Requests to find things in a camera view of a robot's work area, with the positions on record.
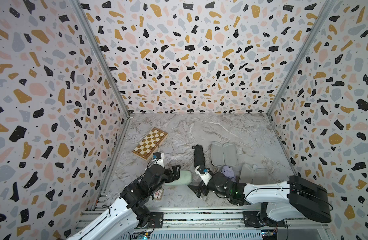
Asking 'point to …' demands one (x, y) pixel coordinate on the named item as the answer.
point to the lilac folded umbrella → (229, 172)
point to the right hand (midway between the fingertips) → (195, 178)
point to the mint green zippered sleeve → (185, 179)
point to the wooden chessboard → (150, 143)
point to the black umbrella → (199, 159)
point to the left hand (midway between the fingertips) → (176, 167)
